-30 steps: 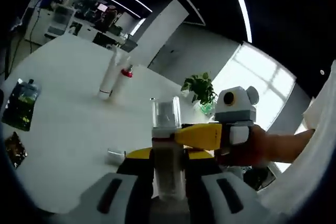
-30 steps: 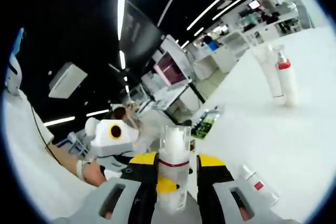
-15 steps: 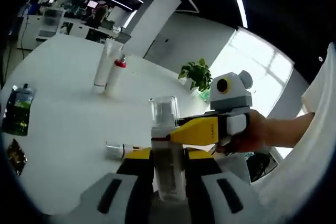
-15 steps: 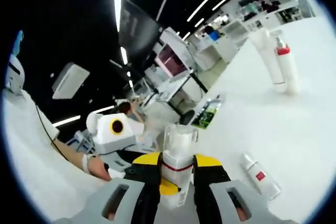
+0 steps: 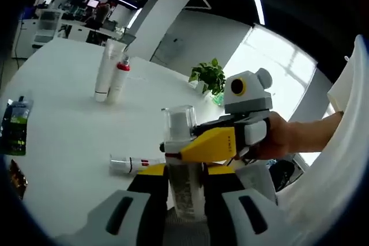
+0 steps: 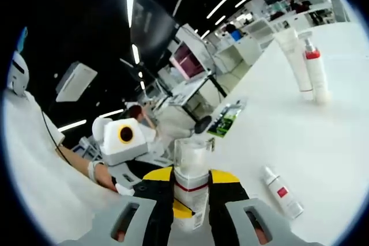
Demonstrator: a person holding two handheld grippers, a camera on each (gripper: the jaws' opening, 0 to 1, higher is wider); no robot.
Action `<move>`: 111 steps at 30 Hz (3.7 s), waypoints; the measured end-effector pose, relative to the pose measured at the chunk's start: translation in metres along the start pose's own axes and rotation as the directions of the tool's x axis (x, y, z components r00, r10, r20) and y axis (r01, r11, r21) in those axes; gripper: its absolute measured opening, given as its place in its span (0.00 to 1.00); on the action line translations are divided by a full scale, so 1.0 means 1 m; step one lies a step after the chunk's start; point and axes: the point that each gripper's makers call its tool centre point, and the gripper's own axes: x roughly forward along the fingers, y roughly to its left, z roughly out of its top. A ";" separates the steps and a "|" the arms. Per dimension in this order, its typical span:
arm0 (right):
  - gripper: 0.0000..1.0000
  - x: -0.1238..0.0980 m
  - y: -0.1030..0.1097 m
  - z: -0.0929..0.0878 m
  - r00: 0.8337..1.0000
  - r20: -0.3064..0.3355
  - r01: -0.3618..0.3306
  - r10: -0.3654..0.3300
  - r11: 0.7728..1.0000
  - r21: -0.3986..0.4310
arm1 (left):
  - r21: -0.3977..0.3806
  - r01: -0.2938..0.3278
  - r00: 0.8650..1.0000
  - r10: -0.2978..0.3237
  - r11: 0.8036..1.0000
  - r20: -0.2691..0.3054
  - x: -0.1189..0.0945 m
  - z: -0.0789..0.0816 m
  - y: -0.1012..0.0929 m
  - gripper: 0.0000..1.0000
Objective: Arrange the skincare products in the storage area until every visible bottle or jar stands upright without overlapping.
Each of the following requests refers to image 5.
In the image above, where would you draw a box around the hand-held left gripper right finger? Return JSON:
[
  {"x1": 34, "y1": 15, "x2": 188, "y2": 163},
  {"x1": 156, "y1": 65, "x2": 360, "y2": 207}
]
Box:
[{"x1": 202, "y1": 165, "x2": 292, "y2": 246}]

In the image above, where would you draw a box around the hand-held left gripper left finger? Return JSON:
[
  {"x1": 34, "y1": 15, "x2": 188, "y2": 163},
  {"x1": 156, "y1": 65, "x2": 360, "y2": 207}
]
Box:
[{"x1": 57, "y1": 162, "x2": 170, "y2": 246}]

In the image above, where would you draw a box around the white skincare bottle red collar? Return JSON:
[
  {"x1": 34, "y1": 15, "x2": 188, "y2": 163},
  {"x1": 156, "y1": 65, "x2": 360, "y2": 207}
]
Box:
[{"x1": 107, "y1": 54, "x2": 132, "y2": 104}]

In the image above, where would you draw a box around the white skincare tube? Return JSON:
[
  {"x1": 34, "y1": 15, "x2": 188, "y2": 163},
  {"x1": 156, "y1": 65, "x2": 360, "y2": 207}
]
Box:
[{"x1": 94, "y1": 39, "x2": 127, "y2": 103}]

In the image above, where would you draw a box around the green black foil pouch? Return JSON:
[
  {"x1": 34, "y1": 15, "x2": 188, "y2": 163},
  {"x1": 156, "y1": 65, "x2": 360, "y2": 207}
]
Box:
[{"x1": 0, "y1": 95, "x2": 35, "y2": 156}]

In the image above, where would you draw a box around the white storage cabinet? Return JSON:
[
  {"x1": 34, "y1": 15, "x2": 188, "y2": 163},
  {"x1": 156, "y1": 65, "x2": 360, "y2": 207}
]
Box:
[{"x1": 31, "y1": 8, "x2": 63, "y2": 50}]

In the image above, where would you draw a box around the person's right hand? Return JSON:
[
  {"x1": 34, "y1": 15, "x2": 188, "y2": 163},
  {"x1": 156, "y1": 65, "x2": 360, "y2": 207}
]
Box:
[{"x1": 236, "y1": 112, "x2": 292, "y2": 162}]

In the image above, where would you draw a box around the potted green plant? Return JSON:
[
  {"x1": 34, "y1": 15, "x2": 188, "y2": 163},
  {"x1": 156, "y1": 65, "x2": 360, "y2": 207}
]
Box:
[{"x1": 189, "y1": 58, "x2": 227, "y2": 97}]

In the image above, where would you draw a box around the person's white shirt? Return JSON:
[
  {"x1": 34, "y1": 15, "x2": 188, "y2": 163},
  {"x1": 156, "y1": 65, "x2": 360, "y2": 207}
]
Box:
[{"x1": 278, "y1": 34, "x2": 369, "y2": 246}]

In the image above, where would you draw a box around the grey swivel chair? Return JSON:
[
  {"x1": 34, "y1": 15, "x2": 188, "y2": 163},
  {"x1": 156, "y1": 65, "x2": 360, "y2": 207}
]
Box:
[{"x1": 122, "y1": 28, "x2": 136, "y2": 47}]

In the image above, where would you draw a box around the gold foil packet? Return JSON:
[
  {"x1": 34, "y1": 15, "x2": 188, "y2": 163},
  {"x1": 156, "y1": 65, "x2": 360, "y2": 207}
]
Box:
[{"x1": 10, "y1": 158, "x2": 29, "y2": 200}]

